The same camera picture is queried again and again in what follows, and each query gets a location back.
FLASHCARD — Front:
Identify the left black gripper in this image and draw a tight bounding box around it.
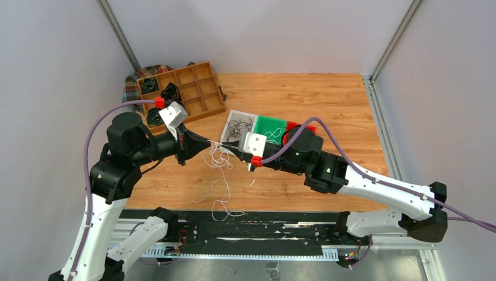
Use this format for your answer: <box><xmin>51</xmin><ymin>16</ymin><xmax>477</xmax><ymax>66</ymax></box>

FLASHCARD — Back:
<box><xmin>133</xmin><ymin>121</ymin><xmax>212</xmax><ymax>164</ymax></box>

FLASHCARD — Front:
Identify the black coiled strap two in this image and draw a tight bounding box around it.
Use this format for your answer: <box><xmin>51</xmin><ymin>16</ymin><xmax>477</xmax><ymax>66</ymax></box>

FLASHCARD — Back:
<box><xmin>160</xmin><ymin>82</ymin><xmax>181</xmax><ymax>103</ymax></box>

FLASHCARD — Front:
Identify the black cable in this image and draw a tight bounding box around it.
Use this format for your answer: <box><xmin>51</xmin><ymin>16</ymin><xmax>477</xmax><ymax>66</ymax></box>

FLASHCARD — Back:
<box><xmin>225</xmin><ymin>118</ymin><xmax>254</xmax><ymax>143</ymax></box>

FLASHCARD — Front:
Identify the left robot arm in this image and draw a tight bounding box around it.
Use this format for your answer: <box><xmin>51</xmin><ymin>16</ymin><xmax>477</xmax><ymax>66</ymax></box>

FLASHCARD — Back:
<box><xmin>49</xmin><ymin>112</ymin><xmax>210</xmax><ymax>280</ymax></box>

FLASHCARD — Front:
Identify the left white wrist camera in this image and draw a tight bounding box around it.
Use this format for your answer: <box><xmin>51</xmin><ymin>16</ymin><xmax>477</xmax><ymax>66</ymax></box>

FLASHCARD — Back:
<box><xmin>159</xmin><ymin>101</ymin><xmax>188</xmax><ymax>141</ymax></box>

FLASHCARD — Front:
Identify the green plastic bin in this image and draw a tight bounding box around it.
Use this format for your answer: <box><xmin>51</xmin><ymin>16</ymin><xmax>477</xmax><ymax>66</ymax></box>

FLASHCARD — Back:
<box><xmin>253</xmin><ymin>115</ymin><xmax>287</xmax><ymax>145</ymax></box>

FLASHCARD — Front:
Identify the plaid cloth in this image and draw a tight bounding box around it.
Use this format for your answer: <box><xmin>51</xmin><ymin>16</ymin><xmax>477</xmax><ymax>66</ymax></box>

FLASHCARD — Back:
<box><xmin>122</xmin><ymin>61</ymin><xmax>227</xmax><ymax>113</ymax></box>

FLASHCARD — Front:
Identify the red plastic bin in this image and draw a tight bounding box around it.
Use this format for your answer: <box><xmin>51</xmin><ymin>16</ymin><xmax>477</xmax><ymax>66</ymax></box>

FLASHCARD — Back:
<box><xmin>284</xmin><ymin>121</ymin><xmax>316</xmax><ymax>135</ymax></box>

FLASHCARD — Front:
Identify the black coiled strap one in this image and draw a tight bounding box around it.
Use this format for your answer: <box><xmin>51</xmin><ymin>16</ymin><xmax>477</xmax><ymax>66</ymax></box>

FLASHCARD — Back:
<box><xmin>140</xmin><ymin>77</ymin><xmax>160</xmax><ymax>95</ymax></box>

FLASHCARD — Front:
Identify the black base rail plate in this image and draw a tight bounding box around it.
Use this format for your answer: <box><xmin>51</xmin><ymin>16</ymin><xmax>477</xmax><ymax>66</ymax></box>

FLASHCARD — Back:
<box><xmin>160</xmin><ymin>211</ymin><xmax>370</xmax><ymax>256</ymax></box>

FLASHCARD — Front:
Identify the black coiled strap three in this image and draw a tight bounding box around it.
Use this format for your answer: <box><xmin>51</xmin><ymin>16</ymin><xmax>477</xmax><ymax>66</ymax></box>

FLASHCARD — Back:
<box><xmin>146</xmin><ymin>107</ymin><xmax>167</xmax><ymax>127</ymax></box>

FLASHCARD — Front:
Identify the white plastic bin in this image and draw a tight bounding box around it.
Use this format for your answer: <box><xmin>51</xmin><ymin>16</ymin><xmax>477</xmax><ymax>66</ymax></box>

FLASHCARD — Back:
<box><xmin>220</xmin><ymin>110</ymin><xmax>258</xmax><ymax>143</ymax></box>

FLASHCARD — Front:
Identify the wooden compartment tray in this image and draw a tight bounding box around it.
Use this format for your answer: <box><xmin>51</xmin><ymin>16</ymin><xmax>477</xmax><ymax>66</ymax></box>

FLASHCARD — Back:
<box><xmin>137</xmin><ymin>61</ymin><xmax>226</xmax><ymax>123</ymax></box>

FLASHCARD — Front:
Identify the cable bundle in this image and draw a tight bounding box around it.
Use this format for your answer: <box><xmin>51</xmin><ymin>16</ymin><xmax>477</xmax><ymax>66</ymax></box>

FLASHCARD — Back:
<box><xmin>192</xmin><ymin>139</ymin><xmax>257</xmax><ymax>222</ymax></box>

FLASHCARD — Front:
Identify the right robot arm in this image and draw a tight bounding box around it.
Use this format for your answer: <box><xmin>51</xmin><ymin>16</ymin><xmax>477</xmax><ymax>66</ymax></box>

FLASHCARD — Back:
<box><xmin>221</xmin><ymin>126</ymin><xmax>447</xmax><ymax>244</ymax></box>

